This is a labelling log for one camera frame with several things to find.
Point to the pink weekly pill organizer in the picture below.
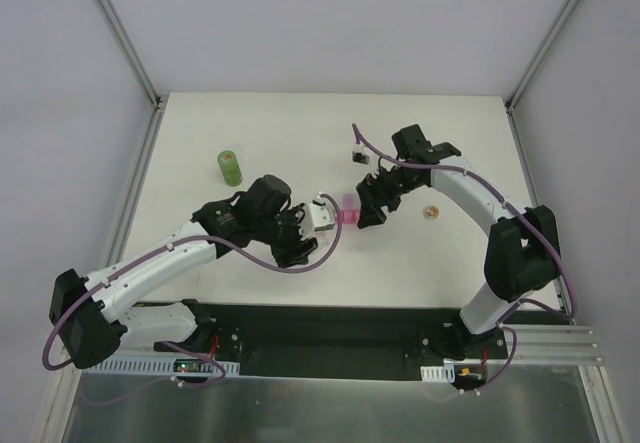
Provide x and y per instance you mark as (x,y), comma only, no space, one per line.
(350,208)

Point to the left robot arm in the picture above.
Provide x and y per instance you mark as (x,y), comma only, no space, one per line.
(93,315)

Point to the white cable duct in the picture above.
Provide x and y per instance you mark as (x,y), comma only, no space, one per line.
(163,366)
(438,374)

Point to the brown bottle cap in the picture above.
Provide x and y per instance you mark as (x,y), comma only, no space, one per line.
(431,212)

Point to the left aluminium frame post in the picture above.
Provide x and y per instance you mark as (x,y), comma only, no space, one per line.
(131,56)

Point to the right white cable duct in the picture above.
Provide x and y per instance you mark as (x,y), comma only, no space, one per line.
(438,374)

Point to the right aluminium frame post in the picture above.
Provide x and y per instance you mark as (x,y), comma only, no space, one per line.
(542,51)

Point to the left white cable duct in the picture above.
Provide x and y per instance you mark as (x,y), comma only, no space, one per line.
(163,366)

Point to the aluminium frame post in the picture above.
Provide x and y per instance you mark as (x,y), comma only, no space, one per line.
(542,51)
(131,56)

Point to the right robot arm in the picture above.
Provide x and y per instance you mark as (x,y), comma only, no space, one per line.
(523,251)

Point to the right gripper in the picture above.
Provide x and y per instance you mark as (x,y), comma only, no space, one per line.
(378,195)

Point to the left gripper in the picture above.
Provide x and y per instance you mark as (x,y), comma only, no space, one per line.
(293,233)

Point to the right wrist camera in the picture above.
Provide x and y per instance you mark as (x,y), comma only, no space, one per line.
(361,154)

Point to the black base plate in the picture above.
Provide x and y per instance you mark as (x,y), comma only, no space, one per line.
(387,344)

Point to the green cylindrical bottle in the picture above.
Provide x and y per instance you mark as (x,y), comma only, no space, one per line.
(230,168)

